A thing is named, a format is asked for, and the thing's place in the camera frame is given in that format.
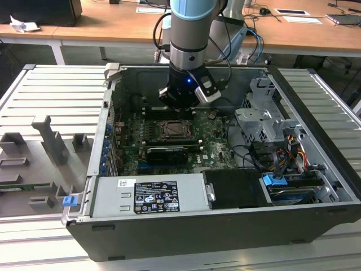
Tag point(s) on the pale blue teach pendant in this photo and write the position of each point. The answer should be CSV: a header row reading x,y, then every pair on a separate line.
x,y
237,42

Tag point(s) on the crumpled white paper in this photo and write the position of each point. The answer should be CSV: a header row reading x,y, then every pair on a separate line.
x,y
22,26

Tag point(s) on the black RAM slot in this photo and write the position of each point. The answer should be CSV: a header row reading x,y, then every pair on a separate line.
x,y
158,140

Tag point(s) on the black CPU socket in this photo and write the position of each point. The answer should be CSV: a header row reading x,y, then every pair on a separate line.
x,y
177,138

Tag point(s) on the black and silver PC case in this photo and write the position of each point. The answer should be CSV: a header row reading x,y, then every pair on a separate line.
x,y
197,240

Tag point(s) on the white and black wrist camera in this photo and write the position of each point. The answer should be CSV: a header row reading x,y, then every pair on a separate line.
x,y
208,94

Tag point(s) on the black graphics card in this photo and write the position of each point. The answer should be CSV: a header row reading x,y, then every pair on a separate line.
x,y
166,156

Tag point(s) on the blue case latch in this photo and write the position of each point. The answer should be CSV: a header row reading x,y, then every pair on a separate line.
x,y
69,201

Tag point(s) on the silver power supply with label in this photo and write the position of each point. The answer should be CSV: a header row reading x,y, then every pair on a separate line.
x,y
112,197

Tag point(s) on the silver CPU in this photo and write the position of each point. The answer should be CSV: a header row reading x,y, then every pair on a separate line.
x,y
176,129

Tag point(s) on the black computer box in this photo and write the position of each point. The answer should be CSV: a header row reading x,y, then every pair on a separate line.
x,y
42,11

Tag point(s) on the silver perforated drive cage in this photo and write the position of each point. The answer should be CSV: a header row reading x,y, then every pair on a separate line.
x,y
253,118

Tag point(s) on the grey laptop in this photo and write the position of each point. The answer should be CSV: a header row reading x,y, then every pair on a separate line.
x,y
344,19

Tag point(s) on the grey parts rack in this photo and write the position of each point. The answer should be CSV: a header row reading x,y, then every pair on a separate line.
x,y
34,166

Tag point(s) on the silver coin battery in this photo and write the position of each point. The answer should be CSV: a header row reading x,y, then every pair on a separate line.
x,y
212,115

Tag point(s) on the hard disk drive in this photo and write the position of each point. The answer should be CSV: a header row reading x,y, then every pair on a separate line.
x,y
290,194

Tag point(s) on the wooden desk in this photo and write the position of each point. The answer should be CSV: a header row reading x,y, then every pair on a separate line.
x,y
112,25

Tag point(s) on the white paper sheet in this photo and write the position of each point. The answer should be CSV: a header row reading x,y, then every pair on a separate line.
x,y
146,10
301,19

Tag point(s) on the green motherboard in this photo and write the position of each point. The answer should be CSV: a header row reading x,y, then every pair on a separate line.
x,y
214,158

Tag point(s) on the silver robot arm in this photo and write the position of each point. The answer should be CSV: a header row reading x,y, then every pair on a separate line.
x,y
191,28

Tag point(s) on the green RAM stick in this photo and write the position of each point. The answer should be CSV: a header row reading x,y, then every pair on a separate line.
x,y
22,186

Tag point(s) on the black computer mouse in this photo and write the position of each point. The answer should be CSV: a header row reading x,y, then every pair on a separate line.
x,y
264,11

